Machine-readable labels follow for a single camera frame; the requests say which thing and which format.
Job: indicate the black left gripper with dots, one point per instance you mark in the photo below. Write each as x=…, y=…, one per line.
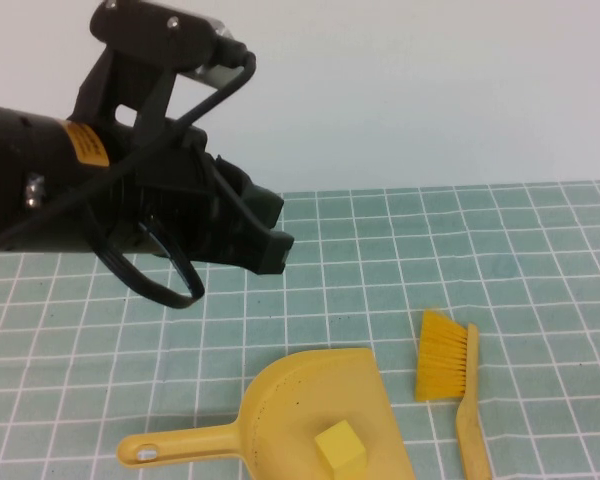
x=120, y=200

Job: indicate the yellow plastic dustpan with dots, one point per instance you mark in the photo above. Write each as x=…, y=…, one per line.
x=300, y=390

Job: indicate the yellow hand brush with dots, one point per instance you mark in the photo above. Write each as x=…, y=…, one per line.
x=442, y=360

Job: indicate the yellow foam cube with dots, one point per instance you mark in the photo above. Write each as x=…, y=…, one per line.
x=340, y=445

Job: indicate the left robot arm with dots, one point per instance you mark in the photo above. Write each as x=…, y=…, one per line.
x=10, y=165

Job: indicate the green checked tablecloth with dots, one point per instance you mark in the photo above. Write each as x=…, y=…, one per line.
x=430, y=250

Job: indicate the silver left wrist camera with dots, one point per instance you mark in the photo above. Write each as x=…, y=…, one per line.
x=215, y=77

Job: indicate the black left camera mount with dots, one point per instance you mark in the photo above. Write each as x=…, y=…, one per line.
x=145, y=30

